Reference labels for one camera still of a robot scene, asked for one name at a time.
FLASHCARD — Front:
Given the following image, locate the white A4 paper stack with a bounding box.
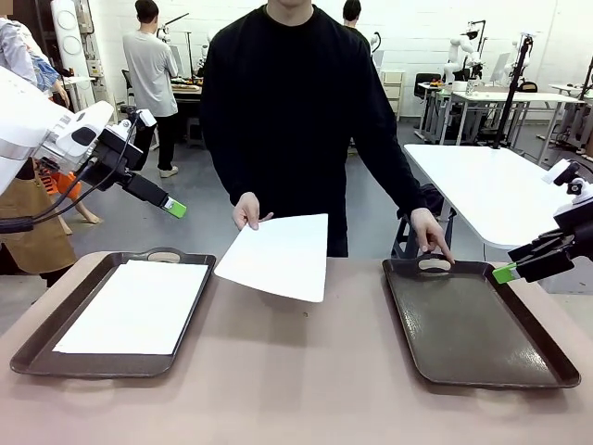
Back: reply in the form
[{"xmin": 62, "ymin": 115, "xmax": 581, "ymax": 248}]
[{"xmin": 52, "ymin": 259, "xmax": 210, "ymax": 356}]

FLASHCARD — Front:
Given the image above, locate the brown plastic serving tray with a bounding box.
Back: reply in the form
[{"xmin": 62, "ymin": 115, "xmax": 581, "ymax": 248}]
[
  {"xmin": 9, "ymin": 247, "xmax": 218, "ymax": 381},
  {"xmin": 382, "ymin": 253, "xmax": 582, "ymax": 389}
]

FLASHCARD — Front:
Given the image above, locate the person in orange trousers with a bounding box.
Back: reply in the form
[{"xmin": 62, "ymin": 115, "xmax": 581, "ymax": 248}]
[{"xmin": 27, "ymin": 45, "xmax": 102, "ymax": 224}]

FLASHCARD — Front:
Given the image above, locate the person in grey t-shirt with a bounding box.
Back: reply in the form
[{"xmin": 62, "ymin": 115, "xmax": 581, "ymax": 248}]
[{"xmin": 122, "ymin": 0, "xmax": 180, "ymax": 179}]

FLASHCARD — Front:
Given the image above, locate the person's black-sleeved left forearm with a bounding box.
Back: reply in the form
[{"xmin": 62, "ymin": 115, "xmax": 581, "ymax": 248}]
[{"xmin": 370, "ymin": 133, "xmax": 427, "ymax": 217}]

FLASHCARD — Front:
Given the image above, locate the person's torso in black sweater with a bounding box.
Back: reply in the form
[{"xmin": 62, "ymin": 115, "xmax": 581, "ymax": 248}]
[{"xmin": 199, "ymin": 0, "xmax": 404, "ymax": 259}]

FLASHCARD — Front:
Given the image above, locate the person in dark shirt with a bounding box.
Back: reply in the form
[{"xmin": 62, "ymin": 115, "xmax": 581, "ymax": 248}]
[{"xmin": 341, "ymin": 0, "xmax": 374, "ymax": 57}]

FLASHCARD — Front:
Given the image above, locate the large white table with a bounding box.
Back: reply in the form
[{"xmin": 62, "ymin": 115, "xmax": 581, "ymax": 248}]
[{"xmin": 402, "ymin": 143, "xmax": 574, "ymax": 256}]

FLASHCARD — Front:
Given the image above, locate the wooden-topped workbench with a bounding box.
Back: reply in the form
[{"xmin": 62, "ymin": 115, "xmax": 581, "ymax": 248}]
[{"xmin": 170, "ymin": 76, "xmax": 205, "ymax": 140}]

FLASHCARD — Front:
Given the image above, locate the black office chair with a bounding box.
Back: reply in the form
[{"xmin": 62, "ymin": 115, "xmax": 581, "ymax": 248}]
[{"xmin": 413, "ymin": 71, "xmax": 444, "ymax": 140}]

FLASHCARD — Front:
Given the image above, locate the grey plastic step stool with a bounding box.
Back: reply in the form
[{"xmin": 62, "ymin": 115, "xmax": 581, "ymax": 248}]
[{"xmin": 186, "ymin": 116, "xmax": 205, "ymax": 149}]

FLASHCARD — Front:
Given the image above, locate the white A4 paper sheet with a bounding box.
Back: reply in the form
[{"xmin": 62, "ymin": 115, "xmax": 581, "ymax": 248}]
[{"xmin": 213, "ymin": 212, "xmax": 330, "ymax": 304}]

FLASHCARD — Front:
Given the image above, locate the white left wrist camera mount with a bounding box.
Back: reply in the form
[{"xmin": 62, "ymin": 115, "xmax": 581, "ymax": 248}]
[{"xmin": 108, "ymin": 106, "xmax": 158, "ymax": 140}]

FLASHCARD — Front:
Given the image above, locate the white-backed desk monitor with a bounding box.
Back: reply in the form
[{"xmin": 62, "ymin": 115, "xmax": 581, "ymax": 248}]
[{"xmin": 489, "ymin": 51, "xmax": 511, "ymax": 85}]

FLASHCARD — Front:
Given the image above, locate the person's left hand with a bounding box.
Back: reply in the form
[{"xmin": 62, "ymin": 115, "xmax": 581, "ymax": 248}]
[{"xmin": 410, "ymin": 207, "xmax": 457, "ymax": 265}]

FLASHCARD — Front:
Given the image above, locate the black cloth bundle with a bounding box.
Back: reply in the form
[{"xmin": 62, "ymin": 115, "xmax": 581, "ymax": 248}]
[{"xmin": 419, "ymin": 184, "xmax": 458, "ymax": 223}]

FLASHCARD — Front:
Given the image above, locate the white standing air conditioner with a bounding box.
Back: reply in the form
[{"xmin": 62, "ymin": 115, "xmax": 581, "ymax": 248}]
[{"xmin": 49, "ymin": 0, "xmax": 90, "ymax": 80}]

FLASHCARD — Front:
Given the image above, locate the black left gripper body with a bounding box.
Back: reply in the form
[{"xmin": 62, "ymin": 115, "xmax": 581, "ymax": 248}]
[{"xmin": 82, "ymin": 127, "xmax": 144, "ymax": 191}]

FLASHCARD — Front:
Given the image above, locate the white drawer cabinet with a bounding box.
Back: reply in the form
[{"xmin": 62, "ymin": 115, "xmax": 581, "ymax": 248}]
[{"xmin": 379, "ymin": 69, "xmax": 408, "ymax": 122}]

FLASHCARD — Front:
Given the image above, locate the person's black-sleeved right forearm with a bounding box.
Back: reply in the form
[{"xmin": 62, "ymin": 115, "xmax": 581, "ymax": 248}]
[{"xmin": 203, "ymin": 133, "xmax": 260, "ymax": 210}]

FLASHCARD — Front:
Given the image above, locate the black tripod pole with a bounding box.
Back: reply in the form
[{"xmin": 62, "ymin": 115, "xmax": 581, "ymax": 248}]
[{"xmin": 490, "ymin": 32, "xmax": 535, "ymax": 150}]

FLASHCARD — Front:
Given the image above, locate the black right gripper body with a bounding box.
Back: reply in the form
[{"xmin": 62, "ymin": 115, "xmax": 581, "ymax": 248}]
[{"xmin": 558, "ymin": 213, "xmax": 593, "ymax": 263}]

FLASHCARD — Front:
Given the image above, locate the person's right hand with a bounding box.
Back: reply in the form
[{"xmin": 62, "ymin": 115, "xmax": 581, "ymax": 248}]
[{"xmin": 231, "ymin": 190, "xmax": 275, "ymax": 232}]

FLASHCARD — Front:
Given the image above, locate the person in brown apron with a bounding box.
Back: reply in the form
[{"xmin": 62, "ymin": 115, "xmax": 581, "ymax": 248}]
[{"xmin": 0, "ymin": 13, "xmax": 78, "ymax": 279}]

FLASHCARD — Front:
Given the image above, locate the long white desk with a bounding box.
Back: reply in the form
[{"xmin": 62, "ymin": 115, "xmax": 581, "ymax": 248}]
[{"xmin": 435, "ymin": 90, "xmax": 586, "ymax": 161}]

